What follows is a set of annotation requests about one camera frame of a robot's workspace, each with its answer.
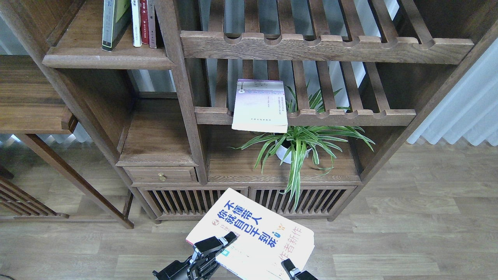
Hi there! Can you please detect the yellow and grey book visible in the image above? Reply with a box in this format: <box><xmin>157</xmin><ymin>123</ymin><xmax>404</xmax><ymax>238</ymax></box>
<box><xmin>102</xmin><ymin>0</ymin><xmax>132</xmax><ymax>51</ymax></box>

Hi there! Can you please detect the green spider plant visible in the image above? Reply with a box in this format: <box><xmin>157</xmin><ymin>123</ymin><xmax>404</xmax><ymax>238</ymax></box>
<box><xmin>233</xmin><ymin>81</ymin><xmax>375</xmax><ymax>210</ymax></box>

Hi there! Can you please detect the red upright book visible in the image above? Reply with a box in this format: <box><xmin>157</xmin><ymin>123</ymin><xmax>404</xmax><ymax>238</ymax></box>
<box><xmin>139</xmin><ymin>0</ymin><xmax>149</xmax><ymax>45</ymax></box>

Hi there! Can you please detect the brass drawer knob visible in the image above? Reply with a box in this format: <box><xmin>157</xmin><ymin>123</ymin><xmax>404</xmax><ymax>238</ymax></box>
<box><xmin>157</xmin><ymin>173</ymin><xmax>167</xmax><ymax>182</ymax></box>

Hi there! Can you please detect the white upright book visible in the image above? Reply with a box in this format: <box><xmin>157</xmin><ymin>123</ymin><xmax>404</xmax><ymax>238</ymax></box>
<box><xmin>130</xmin><ymin>0</ymin><xmax>142</xmax><ymax>47</ymax></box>

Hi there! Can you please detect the pale purple book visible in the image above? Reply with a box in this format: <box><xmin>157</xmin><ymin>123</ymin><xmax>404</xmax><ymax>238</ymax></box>
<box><xmin>231</xmin><ymin>79</ymin><xmax>288</xmax><ymax>133</ymax></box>

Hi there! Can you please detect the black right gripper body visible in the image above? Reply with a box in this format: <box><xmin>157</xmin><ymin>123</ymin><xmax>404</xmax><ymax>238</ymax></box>
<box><xmin>292</xmin><ymin>271</ymin><xmax>318</xmax><ymax>280</ymax></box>

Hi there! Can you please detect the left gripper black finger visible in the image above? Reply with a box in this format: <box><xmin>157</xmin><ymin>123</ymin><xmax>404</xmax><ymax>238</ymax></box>
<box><xmin>193</xmin><ymin>231</ymin><xmax>238</xmax><ymax>259</ymax></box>

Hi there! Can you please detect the large white book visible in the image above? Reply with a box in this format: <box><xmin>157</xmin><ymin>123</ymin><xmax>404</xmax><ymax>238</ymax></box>
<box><xmin>186</xmin><ymin>188</ymin><xmax>314</xmax><ymax>280</ymax></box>

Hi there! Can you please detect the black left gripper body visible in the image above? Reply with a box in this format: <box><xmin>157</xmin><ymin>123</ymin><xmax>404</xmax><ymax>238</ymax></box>
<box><xmin>152</xmin><ymin>250</ymin><xmax>221</xmax><ymax>280</ymax></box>

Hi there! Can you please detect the white plant pot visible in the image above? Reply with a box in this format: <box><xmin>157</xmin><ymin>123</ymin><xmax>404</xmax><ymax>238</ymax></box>
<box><xmin>274</xmin><ymin>140</ymin><xmax>312</xmax><ymax>164</ymax></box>

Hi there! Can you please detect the white curtain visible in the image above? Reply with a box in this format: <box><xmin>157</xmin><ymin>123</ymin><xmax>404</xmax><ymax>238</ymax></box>
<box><xmin>407</xmin><ymin>40</ymin><xmax>498</xmax><ymax>146</ymax></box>

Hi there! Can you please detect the wooden side table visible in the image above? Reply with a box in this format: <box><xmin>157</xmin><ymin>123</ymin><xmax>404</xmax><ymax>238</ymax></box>
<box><xmin>0</xmin><ymin>55</ymin><xmax>134</xmax><ymax>229</ymax></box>

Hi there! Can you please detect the dark wooden bookshelf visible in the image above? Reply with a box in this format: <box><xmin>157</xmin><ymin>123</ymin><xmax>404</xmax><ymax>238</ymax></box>
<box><xmin>1</xmin><ymin>0</ymin><xmax>497</xmax><ymax>221</ymax></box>

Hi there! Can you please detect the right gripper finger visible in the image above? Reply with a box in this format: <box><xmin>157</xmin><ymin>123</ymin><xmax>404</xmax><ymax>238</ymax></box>
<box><xmin>281</xmin><ymin>259</ymin><xmax>301</xmax><ymax>278</ymax></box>

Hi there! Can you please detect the grey upright book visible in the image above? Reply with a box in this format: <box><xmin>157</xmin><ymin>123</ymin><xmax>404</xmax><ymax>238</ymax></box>
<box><xmin>147</xmin><ymin>0</ymin><xmax>157</xmax><ymax>49</ymax></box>

